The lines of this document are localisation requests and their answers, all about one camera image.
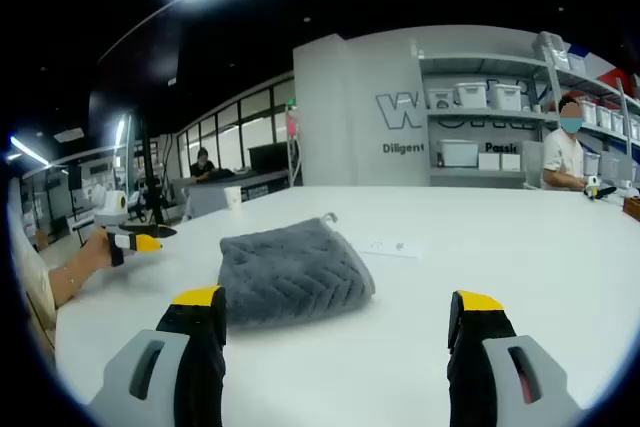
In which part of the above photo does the grey towel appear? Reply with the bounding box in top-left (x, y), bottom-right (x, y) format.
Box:
top-left (217, 211), bottom-right (377, 331)

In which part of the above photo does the person's left hand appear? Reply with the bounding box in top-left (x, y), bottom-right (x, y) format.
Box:
top-left (79, 227), bottom-right (126, 271)

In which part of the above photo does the black tripod stand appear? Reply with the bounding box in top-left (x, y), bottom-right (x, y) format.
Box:
top-left (138, 116), bottom-right (172, 226)

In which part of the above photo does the counter with printed front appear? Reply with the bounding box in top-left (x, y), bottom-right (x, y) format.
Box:
top-left (182, 169), bottom-right (291, 221)

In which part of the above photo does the white plush toy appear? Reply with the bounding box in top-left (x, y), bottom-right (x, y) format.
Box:
top-left (223, 185), bottom-right (243, 214)

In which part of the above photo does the black monitor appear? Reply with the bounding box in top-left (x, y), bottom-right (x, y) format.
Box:
top-left (248, 141), bottom-right (291, 173)

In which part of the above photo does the white paper label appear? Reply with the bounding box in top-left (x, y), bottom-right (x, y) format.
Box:
top-left (352, 238), bottom-right (426, 259)

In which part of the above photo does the shelf with white bins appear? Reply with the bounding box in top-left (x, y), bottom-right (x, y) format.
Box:
top-left (427, 31), bottom-right (640, 186)

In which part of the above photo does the grey metal shelf unit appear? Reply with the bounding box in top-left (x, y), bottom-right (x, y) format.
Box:
top-left (417, 49), bottom-right (559, 188)
top-left (532, 31), bottom-right (640, 188)

